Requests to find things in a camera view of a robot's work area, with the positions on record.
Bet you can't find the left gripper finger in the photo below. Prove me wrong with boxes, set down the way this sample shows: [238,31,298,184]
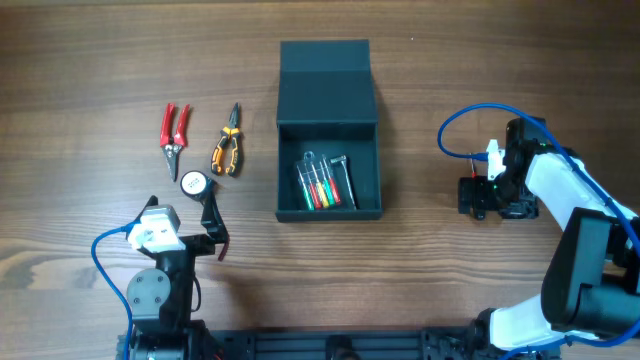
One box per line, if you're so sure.
[134,195,158,222]
[201,182,230,261]

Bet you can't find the clear case of screwdrivers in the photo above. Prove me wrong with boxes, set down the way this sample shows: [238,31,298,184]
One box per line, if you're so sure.
[294,151,343,211]

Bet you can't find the silver socket wrench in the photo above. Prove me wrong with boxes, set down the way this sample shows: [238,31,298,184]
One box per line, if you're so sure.
[330,155,359,210]

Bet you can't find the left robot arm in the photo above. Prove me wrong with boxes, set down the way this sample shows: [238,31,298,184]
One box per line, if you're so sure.
[116,181,229,359]

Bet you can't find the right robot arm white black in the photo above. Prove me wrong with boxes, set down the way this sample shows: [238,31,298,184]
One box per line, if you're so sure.
[458,118,639,354]

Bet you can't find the black red screwdriver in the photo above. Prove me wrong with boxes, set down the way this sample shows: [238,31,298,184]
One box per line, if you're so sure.
[470,159,486,220]

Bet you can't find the round white black tape measure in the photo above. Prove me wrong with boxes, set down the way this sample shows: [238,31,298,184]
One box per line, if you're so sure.
[180,170,214,202]

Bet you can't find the orange black pliers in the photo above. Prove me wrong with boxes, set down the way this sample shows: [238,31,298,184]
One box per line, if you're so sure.
[211,102,243,177]

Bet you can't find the black open box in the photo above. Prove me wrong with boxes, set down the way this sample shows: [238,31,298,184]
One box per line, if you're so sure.
[275,40,383,223]

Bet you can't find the blue left cable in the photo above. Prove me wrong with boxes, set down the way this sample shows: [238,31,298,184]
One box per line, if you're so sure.
[90,222,139,360]

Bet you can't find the blue cable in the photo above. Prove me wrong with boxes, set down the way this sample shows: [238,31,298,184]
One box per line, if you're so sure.
[436,102,640,360]
[90,222,139,360]

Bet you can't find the red handled snips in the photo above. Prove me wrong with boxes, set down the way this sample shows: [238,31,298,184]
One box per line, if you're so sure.
[160,103,191,182]

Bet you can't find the blue right cable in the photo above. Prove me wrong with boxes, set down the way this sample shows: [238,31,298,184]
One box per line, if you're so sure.
[436,102,640,360]

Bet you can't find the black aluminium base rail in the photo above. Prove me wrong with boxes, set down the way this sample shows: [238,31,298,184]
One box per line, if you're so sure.
[115,324,560,360]

